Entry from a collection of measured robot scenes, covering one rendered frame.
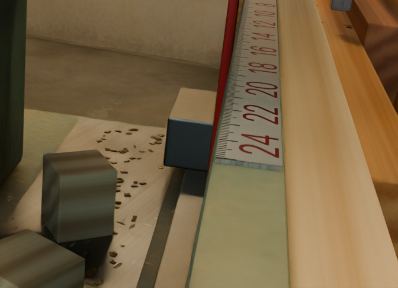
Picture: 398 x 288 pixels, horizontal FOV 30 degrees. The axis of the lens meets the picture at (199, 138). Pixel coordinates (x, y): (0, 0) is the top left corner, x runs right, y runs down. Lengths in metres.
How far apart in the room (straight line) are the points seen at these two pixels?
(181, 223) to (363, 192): 0.28
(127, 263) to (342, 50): 0.17
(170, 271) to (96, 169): 0.08
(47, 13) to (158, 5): 0.62
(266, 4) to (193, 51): 3.53
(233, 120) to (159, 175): 0.35
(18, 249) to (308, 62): 0.16
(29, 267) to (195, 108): 0.21
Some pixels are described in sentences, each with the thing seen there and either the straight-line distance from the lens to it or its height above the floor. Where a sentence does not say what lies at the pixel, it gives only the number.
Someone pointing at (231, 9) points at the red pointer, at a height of 0.94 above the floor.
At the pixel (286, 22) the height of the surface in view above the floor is 0.95.
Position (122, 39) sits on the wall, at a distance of 3.93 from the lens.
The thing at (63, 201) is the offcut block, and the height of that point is 0.83.
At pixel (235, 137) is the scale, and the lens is 0.15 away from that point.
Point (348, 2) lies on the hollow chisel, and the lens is 0.35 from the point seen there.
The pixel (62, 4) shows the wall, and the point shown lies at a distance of 4.02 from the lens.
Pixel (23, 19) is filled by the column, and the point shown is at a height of 0.90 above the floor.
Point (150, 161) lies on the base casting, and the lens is 0.54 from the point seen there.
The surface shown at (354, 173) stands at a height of 0.95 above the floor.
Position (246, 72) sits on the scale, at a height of 0.96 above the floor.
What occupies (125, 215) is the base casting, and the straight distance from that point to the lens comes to 0.46.
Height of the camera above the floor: 1.01
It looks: 21 degrees down
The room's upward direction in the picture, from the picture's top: 7 degrees clockwise
